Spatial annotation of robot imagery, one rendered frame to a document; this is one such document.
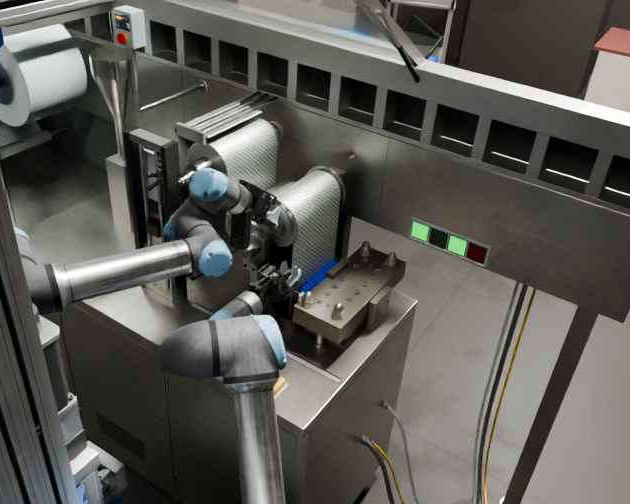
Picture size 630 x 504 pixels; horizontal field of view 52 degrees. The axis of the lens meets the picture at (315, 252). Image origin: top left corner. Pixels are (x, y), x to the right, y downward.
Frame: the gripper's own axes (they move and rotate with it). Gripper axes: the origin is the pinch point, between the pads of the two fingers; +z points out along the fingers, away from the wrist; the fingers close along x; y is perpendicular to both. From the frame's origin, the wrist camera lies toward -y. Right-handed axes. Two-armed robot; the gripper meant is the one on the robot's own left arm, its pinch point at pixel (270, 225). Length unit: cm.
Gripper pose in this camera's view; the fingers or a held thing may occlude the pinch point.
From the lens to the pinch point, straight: 175.6
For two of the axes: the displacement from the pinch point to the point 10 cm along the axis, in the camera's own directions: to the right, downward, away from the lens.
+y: 4.0, -9.2, 0.1
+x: -8.3, -3.6, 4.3
